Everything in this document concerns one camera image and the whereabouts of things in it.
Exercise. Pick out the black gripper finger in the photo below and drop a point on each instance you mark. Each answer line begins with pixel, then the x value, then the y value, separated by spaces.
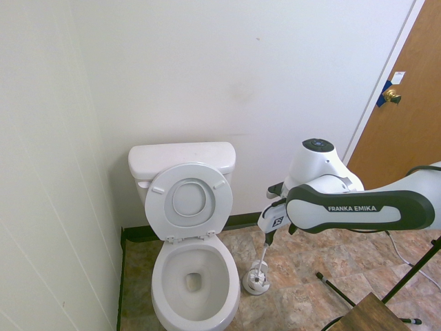
pixel 267 238
pixel 271 237

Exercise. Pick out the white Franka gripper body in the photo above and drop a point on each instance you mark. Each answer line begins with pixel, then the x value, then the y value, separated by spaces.
pixel 274 217

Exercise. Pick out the white toilet brush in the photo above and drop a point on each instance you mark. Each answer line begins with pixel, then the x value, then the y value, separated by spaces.
pixel 262 257

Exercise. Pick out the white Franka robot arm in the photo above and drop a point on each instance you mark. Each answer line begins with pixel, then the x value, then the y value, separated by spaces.
pixel 348 208

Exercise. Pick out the white toilet brush holder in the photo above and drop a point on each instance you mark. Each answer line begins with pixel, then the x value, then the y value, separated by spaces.
pixel 256 288

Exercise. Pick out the white toilet lid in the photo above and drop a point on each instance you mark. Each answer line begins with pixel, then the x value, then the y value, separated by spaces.
pixel 189 199

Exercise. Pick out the white toilet seat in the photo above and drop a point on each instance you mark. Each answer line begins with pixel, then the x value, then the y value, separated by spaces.
pixel 158 210

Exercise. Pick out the white toilet tank cover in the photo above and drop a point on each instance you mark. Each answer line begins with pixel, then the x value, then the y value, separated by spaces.
pixel 179 155

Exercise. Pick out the white toilet bowl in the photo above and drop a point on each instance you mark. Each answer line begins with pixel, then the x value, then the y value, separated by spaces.
pixel 165 307

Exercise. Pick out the white toilet tank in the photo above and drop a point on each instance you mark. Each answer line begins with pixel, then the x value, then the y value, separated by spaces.
pixel 141 198

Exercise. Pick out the dark wooden table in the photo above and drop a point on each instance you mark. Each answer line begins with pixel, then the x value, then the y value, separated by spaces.
pixel 375 315

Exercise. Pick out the blue tape strip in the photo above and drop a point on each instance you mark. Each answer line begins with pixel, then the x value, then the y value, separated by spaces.
pixel 383 100

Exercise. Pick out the brown wooden door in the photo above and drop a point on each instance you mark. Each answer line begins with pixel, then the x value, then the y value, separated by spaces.
pixel 410 120

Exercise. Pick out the brass door knob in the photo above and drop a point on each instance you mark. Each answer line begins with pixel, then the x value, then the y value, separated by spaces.
pixel 391 94

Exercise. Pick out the white paper label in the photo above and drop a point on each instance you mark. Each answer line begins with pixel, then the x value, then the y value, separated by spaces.
pixel 399 77

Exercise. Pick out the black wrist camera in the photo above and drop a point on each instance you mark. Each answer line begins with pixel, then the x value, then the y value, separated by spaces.
pixel 275 190

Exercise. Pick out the black camera tripod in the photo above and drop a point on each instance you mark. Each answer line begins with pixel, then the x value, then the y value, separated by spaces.
pixel 413 269

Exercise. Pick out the white door frame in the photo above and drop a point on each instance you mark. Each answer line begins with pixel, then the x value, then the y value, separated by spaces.
pixel 386 69

